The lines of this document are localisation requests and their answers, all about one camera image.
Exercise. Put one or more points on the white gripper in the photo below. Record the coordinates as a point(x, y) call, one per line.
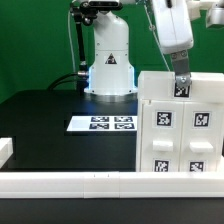
point(175, 36)

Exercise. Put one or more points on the white cabinet top block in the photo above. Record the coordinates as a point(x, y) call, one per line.
point(160, 85)

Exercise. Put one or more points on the white cabinet body box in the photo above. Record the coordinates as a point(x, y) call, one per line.
point(139, 133)

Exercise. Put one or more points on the white cabinet door panel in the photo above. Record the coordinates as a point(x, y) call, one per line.
point(202, 137)

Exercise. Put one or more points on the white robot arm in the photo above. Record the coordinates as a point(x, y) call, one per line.
point(111, 74)

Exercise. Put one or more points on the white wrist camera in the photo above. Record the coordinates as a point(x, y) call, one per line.
point(215, 17)

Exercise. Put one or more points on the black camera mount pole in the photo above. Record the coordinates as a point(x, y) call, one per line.
point(84, 14)

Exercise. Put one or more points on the white marker base plate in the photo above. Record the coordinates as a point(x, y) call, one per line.
point(102, 123)

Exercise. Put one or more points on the white L-shaped obstacle wall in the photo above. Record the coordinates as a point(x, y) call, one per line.
point(105, 184)

